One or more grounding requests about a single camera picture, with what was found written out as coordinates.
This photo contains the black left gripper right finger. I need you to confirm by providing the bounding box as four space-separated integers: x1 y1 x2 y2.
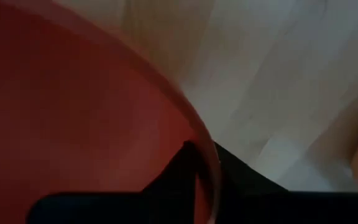
213 141 358 224

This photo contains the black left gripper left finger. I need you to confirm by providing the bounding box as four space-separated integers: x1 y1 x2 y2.
26 140 198 224

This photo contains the red bowl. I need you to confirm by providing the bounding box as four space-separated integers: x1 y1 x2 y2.
0 0 223 224

